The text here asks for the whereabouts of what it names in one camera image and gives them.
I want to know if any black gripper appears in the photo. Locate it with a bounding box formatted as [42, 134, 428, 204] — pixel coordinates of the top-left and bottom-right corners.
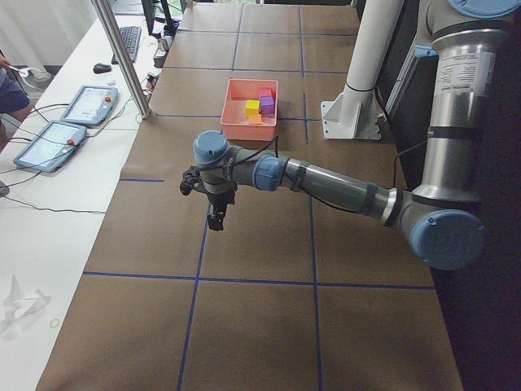
[180, 166, 238, 231]

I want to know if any aluminium frame post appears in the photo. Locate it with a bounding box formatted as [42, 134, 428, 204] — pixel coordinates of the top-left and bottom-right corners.
[90, 0, 151, 120]

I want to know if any teach pendant tablet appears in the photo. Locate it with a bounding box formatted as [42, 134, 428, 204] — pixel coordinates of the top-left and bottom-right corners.
[13, 121, 87, 173]
[60, 86, 119, 126]

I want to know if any pink plastic bin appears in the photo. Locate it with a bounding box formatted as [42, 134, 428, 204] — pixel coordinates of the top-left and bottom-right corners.
[221, 78, 278, 141]

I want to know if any orange foam block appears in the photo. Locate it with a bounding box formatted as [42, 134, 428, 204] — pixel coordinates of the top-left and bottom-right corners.
[247, 114, 263, 125]

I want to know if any black computer mouse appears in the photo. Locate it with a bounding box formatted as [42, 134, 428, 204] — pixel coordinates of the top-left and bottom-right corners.
[93, 63, 112, 74]

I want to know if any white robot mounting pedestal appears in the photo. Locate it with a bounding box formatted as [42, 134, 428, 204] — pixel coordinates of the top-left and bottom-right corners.
[321, 0, 404, 141]

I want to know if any purple foam block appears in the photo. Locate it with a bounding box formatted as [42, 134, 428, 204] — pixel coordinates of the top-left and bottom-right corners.
[260, 96, 276, 116]

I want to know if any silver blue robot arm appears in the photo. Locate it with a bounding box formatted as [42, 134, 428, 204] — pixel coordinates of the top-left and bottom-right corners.
[180, 1, 520, 270]

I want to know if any person in blue shorts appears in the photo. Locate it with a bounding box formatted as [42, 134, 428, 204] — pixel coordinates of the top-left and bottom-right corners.
[0, 51, 37, 152]

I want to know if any lower teach pendant tablet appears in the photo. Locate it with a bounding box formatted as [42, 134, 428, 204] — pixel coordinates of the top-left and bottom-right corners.
[13, 121, 87, 173]

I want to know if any crumpled white paper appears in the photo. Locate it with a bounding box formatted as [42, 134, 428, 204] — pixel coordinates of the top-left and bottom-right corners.
[1, 275, 51, 332]

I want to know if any red foam block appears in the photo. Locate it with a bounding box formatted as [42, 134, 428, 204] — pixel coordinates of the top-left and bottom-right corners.
[257, 87, 274, 99]

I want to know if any upper teach pendant tablet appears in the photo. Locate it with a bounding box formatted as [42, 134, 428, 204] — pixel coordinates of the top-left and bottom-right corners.
[60, 86, 119, 126]

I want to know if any black keyboard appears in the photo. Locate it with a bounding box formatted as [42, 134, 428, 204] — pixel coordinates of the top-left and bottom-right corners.
[120, 26, 142, 63]

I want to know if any yellow foam block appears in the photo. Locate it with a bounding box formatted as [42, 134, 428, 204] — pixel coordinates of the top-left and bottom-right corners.
[244, 99, 261, 118]

